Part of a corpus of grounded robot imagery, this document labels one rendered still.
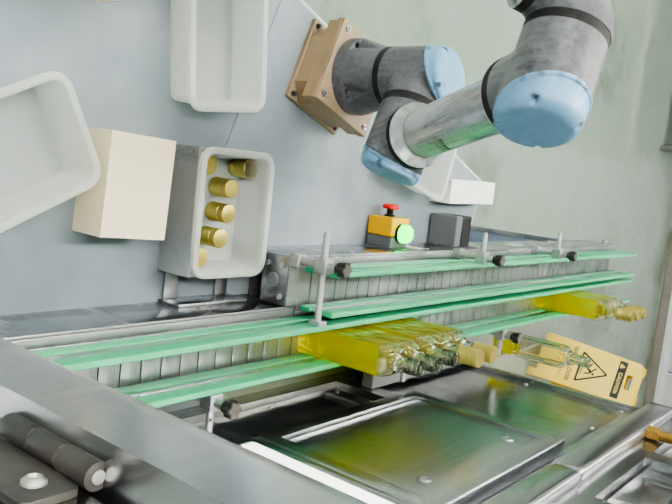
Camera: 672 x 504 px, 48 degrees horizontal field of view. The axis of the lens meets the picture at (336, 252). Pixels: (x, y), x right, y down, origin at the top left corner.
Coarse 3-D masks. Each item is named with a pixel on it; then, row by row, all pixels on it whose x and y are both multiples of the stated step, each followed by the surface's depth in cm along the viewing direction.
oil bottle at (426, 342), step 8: (376, 328) 146; (384, 328) 146; (392, 328) 146; (400, 328) 147; (408, 336) 142; (416, 336) 142; (424, 336) 143; (424, 344) 140; (432, 344) 141; (424, 352) 140
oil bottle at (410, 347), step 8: (352, 328) 144; (360, 328) 145; (368, 328) 145; (376, 336) 140; (384, 336) 140; (392, 336) 141; (400, 336) 141; (400, 344) 136; (408, 344) 137; (416, 344) 138; (408, 352) 136
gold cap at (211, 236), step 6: (204, 228) 134; (210, 228) 133; (216, 228) 133; (204, 234) 133; (210, 234) 132; (216, 234) 132; (222, 234) 133; (204, 240) 133; (210, 240) 132; (216, 240) 132; (222, 240) 133; (216, 246) 132; (222, 246) 133
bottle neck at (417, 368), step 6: (396, 360) 131; (402, 360) 131; (408, 360) 130; (414, 360) 130; (420, 360) 130; (396, 366) 131; (402, 366) 130; (408, 366) 130; (414, 366) 129; (420, 366) 131; (402, 372) 131; (408, 372) 130; (414, 372) 129; (420, 372) 130
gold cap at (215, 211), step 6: (210, 204) 135; (216, 204) 134; (222, 204) 133; (228, 204) 133; (210, 210) 134; (216, 210) 133; (222, 210) 132; (228, 210) 133; (234, 210) 134; (210, 216) 134; (216, 216) 133; (222, 216) 132; (228, 216) 133; (234, 216) 135; (228, 222) 134
